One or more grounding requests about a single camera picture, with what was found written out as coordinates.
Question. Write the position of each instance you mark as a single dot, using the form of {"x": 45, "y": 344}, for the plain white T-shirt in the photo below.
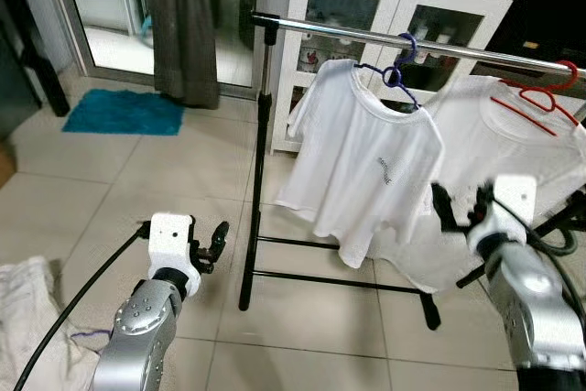
{"x": 485, "y": 144}

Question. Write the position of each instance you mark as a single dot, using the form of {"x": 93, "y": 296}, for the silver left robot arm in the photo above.
{"x": 137, "y": 336}

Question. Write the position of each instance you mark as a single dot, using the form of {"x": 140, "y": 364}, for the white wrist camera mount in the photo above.
{"x": 169, "y": 235}
{"x": 515, "y": 199}

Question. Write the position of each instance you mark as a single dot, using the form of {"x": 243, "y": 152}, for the black furniture frame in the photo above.
{"x": 14, "y": 61}

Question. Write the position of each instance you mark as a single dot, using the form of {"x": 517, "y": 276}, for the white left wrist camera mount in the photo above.
{"x": 169, "y": 235}

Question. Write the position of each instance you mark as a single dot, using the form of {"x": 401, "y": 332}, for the red plastic clothes hanger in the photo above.
{"x": 536, "y": 91}

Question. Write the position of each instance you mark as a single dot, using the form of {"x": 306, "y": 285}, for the grey curtain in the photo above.
{"x": 183, "y": 25}

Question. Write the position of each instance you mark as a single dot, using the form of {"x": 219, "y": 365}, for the aluminium framed glass door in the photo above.
{"x": 114, "y": 6}

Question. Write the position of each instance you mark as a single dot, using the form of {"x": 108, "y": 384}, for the teal floor mat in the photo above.
{"x": 124, "y": 112}

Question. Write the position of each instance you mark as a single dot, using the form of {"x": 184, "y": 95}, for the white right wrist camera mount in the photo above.
{"x": 515, "y": 199}

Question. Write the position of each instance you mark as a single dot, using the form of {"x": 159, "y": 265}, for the blue plastic clothes hanger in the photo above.
{"x": 392, "y": 70}
{"x": 92, "y": 334}

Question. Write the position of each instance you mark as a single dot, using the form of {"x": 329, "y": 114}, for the black chrome clothes rack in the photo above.
{"x": 267, "y": 135}

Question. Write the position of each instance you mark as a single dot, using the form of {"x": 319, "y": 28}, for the white cloth heap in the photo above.
{"x": 32, "y": 318}

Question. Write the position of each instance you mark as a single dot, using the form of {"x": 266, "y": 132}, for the white T-shirt small grey print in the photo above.
{"x": 357, "y": 162}

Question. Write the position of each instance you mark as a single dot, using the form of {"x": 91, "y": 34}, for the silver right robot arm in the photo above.
{"x": 536, "y": 309}

